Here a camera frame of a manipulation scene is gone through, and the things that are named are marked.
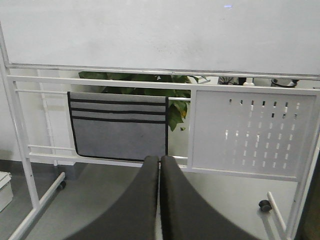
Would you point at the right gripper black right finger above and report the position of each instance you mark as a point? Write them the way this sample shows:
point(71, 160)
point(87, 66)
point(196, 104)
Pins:
point(185, 214)

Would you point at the green leafy plant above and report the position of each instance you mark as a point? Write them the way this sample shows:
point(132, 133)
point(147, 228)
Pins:
point(177, 109)

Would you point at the grey fabric pocket organizer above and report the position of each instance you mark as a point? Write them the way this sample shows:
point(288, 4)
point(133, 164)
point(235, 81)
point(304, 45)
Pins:
point(122, 127)

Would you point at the white whiteboard stand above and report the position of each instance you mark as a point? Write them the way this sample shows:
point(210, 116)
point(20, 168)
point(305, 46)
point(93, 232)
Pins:
point(250, 131)

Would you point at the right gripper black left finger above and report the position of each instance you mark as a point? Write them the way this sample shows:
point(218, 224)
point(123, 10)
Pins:
point(133, 215)

